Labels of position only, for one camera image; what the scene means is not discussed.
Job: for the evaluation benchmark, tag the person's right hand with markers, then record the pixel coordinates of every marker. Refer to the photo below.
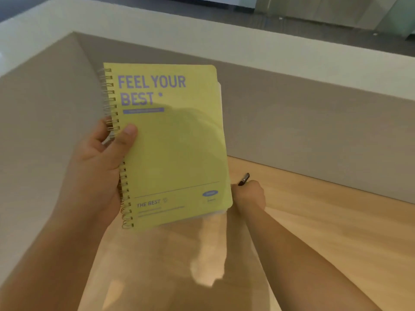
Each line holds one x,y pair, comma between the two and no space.
249,197

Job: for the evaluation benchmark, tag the person's left hand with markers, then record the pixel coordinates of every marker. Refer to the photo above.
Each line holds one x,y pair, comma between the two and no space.
87,171

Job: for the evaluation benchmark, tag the person's left thumb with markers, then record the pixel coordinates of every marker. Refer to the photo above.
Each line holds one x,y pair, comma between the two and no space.
124,142

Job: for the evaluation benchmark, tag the yellow spiral notebook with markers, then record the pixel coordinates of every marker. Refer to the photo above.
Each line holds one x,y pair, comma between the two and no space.
171,142

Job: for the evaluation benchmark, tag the black pen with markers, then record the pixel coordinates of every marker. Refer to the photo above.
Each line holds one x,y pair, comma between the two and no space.
243,179

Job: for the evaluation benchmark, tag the person's right forearm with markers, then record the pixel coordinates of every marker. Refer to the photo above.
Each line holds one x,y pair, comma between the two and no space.
304,259

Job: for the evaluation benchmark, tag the person's left forearm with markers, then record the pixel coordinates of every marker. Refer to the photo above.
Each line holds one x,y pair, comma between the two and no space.
48,255

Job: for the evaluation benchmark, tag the grey desk partition panel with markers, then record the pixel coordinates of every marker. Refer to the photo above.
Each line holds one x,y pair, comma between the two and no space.
227,119

